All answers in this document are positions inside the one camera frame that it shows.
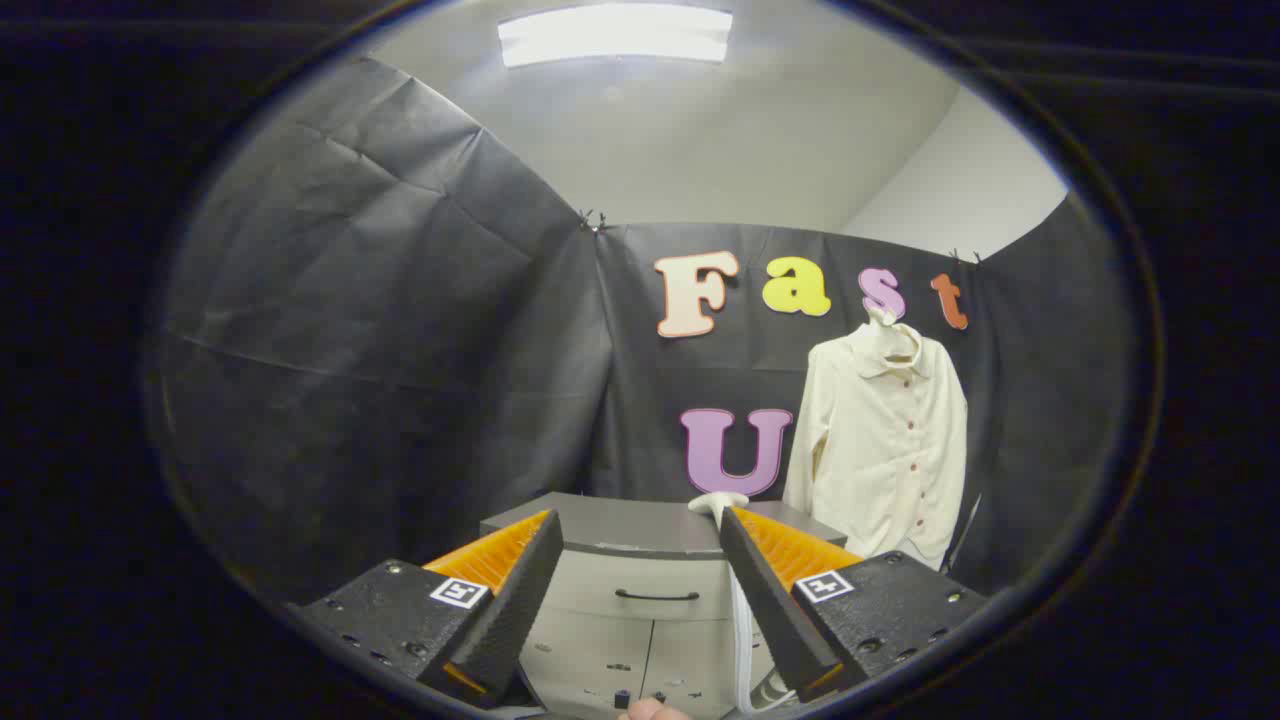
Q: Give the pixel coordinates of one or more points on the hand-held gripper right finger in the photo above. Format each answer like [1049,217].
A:
[765,590]

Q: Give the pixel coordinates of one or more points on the black backdrop cloth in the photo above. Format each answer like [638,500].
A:
[380,350]

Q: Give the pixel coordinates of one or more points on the grey cabinet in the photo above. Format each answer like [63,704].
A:
[640,530]

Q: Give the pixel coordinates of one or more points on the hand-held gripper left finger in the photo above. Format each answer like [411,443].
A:
[520,590]

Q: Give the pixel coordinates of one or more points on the black binder clip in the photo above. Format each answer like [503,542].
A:
[596,221]
[965,257]

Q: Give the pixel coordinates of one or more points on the white garment steamer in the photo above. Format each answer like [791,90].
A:
[713,501]

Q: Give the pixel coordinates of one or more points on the cream button shirt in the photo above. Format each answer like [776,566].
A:
[880,450]

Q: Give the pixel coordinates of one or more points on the ceiling light panel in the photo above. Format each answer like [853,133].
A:
[615,35]

